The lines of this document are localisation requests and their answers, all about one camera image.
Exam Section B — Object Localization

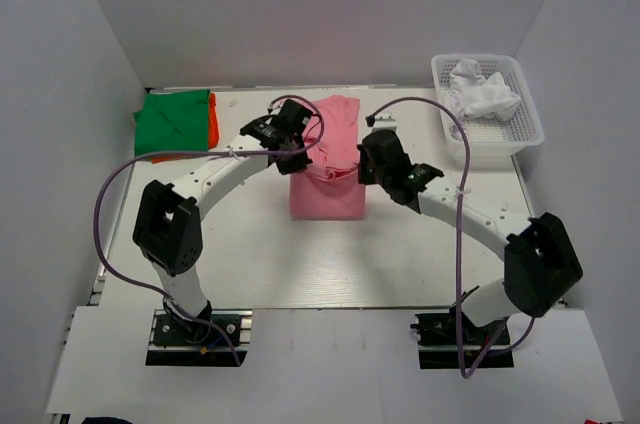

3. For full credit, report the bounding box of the orange folded t shirt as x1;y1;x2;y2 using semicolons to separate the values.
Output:
149;89;220;152

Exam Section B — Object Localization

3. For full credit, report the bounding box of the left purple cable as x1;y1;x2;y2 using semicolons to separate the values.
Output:
94;95;329;368

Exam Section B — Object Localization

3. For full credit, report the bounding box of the white plastic basket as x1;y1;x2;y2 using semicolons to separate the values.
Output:
431;54;544;169

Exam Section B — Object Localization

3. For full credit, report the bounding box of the green folded t shirt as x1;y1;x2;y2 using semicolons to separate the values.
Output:
133;89;210;156

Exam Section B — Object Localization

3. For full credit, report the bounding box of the white crumpled t shirt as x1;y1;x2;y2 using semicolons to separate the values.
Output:
439;57;522;138

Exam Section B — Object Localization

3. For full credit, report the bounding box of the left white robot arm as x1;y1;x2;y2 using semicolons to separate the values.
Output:
133;99;319;343

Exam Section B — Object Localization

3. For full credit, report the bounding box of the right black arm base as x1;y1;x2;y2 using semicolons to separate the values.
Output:
410;311;514;372

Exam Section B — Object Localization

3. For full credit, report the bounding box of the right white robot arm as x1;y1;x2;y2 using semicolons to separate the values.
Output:
358;129;583;343

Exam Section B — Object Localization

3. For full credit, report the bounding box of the pink t shirt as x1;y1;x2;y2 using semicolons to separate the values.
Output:
289;95;366;220

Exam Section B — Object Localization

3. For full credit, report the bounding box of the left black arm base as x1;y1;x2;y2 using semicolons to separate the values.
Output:
145;310;253;368

